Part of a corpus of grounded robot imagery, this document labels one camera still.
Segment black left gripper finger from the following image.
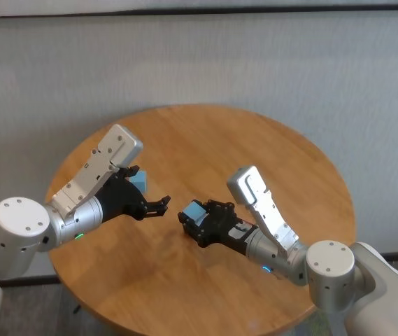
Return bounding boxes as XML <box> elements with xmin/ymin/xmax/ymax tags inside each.
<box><xmin>142</xmin><ymin>195</ymin><xmax>171</xmax><ymax>221</ymax></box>
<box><xmin>118</xmin><ymin>164</ymin><xmax>140</xmax><ymax>182</ymax></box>

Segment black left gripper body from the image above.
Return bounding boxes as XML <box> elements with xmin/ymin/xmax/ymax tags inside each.
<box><xmin>95</xmin><ymin>171</ymin><xmax>150</xmax><ymax>225</ymax></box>

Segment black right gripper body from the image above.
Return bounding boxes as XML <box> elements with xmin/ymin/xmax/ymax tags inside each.
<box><xmin>198</xmin><ymin>206</ymin><xmax>259</xmax><ymax>256</ymax></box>

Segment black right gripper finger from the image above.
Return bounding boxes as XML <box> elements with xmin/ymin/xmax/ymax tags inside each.
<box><xmin>178</xmin><ymin>211</ymin><xmax>207</xmax><ymax>249</ymax></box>
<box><xmin>204</xmin><ymin>198</ymin><xmax>236</xmax><ymax>218</ymax></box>

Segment blue cube block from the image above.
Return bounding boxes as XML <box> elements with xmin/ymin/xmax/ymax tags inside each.
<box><xmin>181</xmin><ymin>199</ymin><xmax>207</xmax><ymax>227</ymax></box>
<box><xmin>128</xmin><ymin>170</ymin><xmax>150</xmax><ymax>194</ymax></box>

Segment black baseboard strip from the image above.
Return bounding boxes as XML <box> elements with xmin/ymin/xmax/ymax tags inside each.
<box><xmin>0</xmin><ymin>5</ymin><xmax>398</xmax><ymax>22</ymax></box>

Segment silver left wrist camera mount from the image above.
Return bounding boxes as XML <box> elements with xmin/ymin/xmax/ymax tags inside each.
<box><xmin>46</xmin><ymin>124</ymin><xmax>143</xmax><ymax>225</ymax></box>

